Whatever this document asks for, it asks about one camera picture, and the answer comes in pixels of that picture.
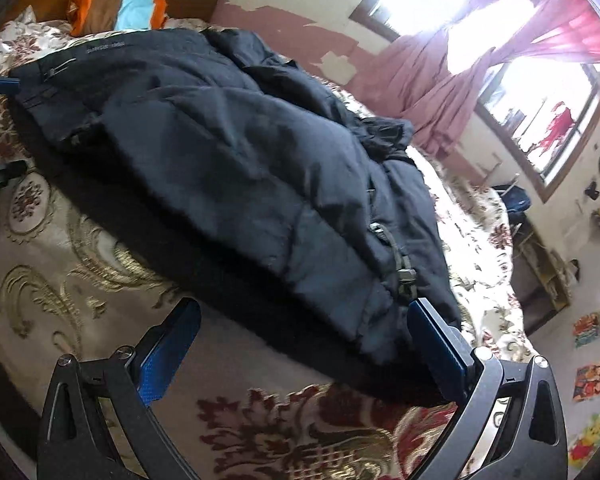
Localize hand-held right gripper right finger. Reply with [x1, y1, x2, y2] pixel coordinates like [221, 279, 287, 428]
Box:
[407, 297, 568, 480]

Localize cartoon wall sticker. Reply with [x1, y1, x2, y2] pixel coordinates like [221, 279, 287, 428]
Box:
[573, 310, 600, 347]
[568, 412, 600, 468]
[573, 356, 600, 402]

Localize dark navy padded jacket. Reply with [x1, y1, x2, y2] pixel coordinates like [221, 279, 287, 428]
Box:
[7, 27, 463, 366]

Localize wooden side shelf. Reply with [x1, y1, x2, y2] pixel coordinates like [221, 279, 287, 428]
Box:
[512, 215, 581, 336]

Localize wooden framed window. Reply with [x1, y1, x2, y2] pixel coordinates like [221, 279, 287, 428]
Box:
[349, 0, 600, 203]

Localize red hanging clothes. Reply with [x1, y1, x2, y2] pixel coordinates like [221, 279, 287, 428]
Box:
[532, 101, 576, 156]

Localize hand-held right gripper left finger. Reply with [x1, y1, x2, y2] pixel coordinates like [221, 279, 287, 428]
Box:
[36, 297, 203, 480]

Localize blue backpack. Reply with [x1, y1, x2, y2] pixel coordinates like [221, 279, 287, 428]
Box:
[502, 186, 531, 221]

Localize orange brown blue striped pillow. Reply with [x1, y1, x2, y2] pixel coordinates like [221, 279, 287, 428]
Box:
[67, 0, 168, 37]

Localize floral bed quilt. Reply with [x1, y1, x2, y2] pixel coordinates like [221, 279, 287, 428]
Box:
[0, 7, 538, 480]

